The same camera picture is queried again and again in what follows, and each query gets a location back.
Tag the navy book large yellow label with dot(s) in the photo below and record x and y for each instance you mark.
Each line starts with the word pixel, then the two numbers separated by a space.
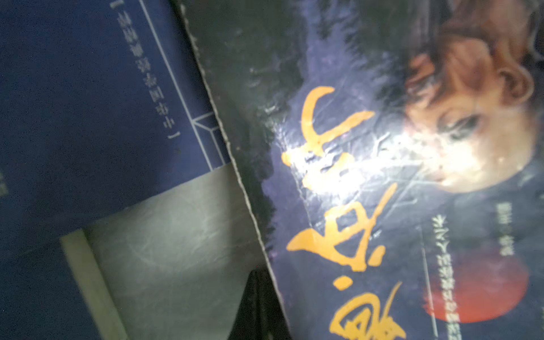
pixel 57 291

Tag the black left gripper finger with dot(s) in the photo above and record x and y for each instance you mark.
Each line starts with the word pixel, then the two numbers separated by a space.
pixel 259 316

